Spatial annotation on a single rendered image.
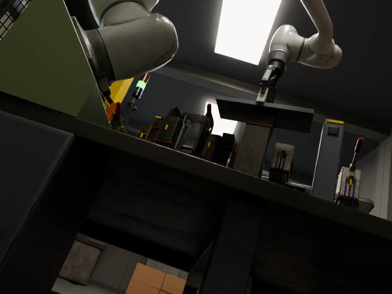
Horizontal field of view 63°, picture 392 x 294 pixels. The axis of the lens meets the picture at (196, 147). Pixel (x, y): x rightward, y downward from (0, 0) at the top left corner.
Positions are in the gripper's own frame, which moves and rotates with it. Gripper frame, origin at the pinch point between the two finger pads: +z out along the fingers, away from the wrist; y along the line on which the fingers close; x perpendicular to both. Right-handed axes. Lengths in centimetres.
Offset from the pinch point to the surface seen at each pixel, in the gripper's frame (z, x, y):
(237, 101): 3.3, 8.4, -6.1
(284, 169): 18.4, -11.3, 15.2
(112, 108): 5, 80, 9
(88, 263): 97, 387, 453
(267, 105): 2.8, -2.9, -4.6
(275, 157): 14.2, -6.4, 14.6
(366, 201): 19, -42, 31
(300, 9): -224, 38, 138
